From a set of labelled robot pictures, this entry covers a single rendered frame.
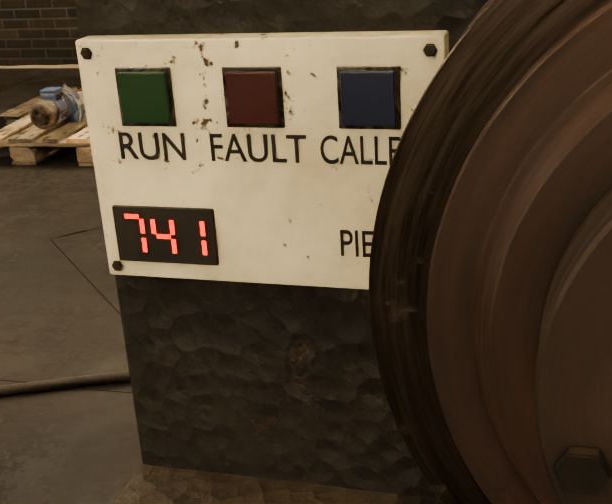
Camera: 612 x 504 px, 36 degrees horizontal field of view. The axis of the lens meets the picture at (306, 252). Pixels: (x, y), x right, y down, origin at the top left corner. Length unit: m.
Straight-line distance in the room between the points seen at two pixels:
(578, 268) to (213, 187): 0.34
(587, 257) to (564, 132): 0.07
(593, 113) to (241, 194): 0.30
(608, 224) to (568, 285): 0.03
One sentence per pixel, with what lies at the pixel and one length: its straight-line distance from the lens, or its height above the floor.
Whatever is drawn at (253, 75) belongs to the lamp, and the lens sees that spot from 0.65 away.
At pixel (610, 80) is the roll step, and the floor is 1.25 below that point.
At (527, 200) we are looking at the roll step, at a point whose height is 1.19.
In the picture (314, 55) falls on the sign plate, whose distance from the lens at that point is 0.64.
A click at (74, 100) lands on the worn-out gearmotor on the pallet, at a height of 0.26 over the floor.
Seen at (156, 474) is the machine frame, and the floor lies 0.87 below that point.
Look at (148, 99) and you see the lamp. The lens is 0.68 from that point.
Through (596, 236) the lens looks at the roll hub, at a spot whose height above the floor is 1.19.
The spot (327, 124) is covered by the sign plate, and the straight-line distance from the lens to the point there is 0.65.
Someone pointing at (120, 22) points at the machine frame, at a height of 1.25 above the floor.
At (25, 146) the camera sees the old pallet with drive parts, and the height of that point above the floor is 0.10.
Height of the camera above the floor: 1.35
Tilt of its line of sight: 22 degrees down
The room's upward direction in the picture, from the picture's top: 4 degrees counter-clockwise
